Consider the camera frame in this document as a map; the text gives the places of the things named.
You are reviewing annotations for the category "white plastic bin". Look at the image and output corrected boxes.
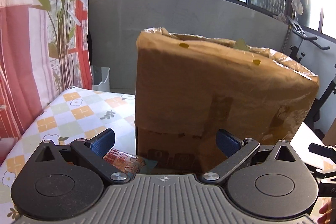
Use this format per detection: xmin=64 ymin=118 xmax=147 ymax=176
xmin=91 ymin=65 xmax=110 ymax=92

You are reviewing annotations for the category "red patterned curtain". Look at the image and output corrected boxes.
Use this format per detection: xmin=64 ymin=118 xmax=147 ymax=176
xmin=1 ymin=0 xmax=92 ymax=159

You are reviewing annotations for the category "checkered floral tablecloth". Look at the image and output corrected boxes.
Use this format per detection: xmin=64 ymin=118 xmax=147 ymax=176
xmin=1 ymin=87 xmax=135 ymax=223

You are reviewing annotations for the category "red white sausage packet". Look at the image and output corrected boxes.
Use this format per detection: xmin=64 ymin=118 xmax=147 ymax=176
xmin=103 ymin=148 xmax=146 ymax=174

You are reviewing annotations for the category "person's right hand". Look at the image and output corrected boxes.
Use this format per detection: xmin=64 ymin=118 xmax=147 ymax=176
xmin=317 ymin=200 xmax=332 ymax=224

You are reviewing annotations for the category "black exercise bike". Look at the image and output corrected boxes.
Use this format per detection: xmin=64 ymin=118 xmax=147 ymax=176
xmin=287 ymin=18 xmax=335 ymax=139

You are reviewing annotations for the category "cardboard box with plastic liner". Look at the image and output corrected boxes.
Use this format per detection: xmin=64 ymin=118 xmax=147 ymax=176
xmin=135 ymin=28 xmax=319 ymax=173

